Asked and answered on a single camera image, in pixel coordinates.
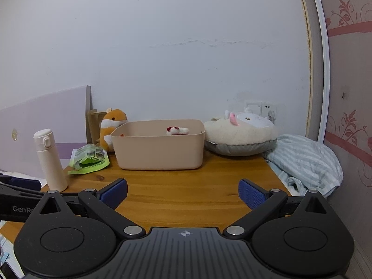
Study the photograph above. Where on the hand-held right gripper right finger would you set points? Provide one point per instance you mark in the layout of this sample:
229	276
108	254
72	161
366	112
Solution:
250	193

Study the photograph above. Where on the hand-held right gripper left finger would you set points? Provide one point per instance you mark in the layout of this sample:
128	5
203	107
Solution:
113	190

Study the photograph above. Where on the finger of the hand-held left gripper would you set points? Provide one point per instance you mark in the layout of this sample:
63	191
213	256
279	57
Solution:
23	184

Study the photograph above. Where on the beige plastic storage container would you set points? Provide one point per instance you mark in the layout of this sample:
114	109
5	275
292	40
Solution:
157	151

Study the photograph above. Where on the red white santa plush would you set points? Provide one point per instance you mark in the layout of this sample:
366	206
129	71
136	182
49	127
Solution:
177	130

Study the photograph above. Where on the cream thermos bottle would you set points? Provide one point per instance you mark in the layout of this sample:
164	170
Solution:
51	162

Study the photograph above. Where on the green snack packet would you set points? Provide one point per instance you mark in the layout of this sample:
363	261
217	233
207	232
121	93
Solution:
90	159

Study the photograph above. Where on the white cloth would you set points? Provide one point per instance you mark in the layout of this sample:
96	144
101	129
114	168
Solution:
5	250

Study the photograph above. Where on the cream plush cushion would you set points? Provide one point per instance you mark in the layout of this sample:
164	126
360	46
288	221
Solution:
232	139

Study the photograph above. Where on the lilac board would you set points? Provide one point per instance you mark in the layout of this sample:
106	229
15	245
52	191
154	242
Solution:
29	122

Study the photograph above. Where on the striped light blue cloth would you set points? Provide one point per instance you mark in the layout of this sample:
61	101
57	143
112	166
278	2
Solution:
305	159

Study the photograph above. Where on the wooden stand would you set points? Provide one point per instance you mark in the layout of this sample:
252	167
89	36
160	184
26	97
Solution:
93	128

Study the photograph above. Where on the orange hamster plush toy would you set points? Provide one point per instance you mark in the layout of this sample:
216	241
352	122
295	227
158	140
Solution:
112	119

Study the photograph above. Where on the white rabbit toy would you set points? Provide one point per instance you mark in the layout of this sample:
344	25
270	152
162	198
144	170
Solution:
252	120

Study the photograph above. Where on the floral patterned door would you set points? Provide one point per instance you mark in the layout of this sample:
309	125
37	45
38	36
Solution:
348	78

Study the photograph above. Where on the white wall socket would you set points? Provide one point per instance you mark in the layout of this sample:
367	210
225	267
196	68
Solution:
268	107

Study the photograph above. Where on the door frame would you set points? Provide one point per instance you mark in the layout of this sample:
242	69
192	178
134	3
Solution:
325	78

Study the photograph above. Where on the small wall hook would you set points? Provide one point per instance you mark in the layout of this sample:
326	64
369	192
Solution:
345	93

